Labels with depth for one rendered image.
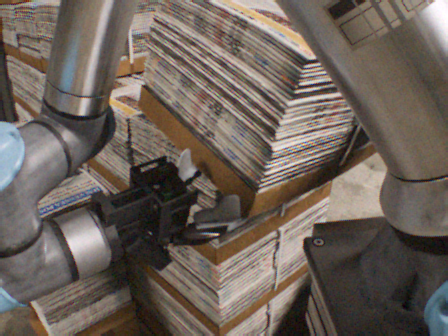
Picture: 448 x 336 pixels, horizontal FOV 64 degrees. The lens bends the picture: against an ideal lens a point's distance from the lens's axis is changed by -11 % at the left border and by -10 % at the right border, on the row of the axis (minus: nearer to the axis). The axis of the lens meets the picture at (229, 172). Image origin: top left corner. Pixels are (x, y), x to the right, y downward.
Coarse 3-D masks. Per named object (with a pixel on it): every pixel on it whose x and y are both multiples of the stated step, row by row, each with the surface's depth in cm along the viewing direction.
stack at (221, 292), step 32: (32, 96) 137; (128, 96) 94; (128, 128) 84; (96, 160) 104; (128, 160) 88; (256, 224) 79; (288, 224) 88; (128, 256) 113; (192, 256) 82; (256, 256) 83; (288, 256) 94; (160, 288) 101; (192, 288) 87; (224, 288) 80; (256, 288) 88; (288, 288) 102; (160, 320) 111; (192, 320) 92; (224, 320) 84; (256, 320) 97; (288, 320) 111
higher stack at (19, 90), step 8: (32, 0) 134; (0, 8) 144; (8, 8) 133; (8, 16) 137; (8, 24) 141; (8, 32) 142; (16, 32) 134; (8, 40) 146; (16, 40) 135; (16, 48) 140; (8, 56) 153; (8, 64) 156; (16, 64) 146; (16, 72) 148; (16, 80) 152; (16, 88) 159; (24, 88) 144; (24, 96) 151; (16, 104) 166; (24, 112) 157
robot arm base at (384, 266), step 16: (384, 224) 39; (384, 240) 38; (368, 256) 40; (384, 256) 37; (400, 256) 35; (368, 272) 39; (384, 272) 36; (400, 272) 35; (416, 272) 34; (368, 288) 38; (384, 288) 36; (400, 288) 35; (416, 288) 34; (368, 304) 38; (384, 304) 36; (400, 304) 35; (416, 304) 35; (384, 320) 36; (400, 320) 35; (416, 320) 34
